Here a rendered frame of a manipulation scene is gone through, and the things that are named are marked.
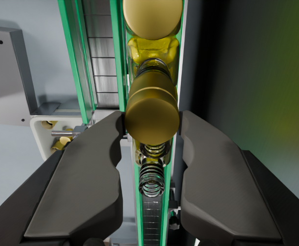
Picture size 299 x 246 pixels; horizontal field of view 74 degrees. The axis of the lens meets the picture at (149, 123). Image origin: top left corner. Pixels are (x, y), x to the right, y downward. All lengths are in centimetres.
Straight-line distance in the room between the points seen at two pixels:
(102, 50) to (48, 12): 21
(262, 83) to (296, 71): 5
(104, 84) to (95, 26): 11
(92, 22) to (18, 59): 26
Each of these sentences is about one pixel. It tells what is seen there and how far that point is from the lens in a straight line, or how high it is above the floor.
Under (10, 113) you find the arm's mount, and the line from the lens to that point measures 70.
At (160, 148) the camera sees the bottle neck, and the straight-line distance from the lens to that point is 20.
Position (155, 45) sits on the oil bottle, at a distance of 21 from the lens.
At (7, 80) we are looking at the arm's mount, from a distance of 64.
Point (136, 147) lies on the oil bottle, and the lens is 26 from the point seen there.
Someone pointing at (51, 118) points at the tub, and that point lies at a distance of 59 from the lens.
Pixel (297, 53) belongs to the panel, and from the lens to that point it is 21.
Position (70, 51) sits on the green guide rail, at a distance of 36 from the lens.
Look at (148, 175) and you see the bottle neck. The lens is 23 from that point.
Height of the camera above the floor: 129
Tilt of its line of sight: 58 degrees down
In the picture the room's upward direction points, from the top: 178 degrees counter-clockwise
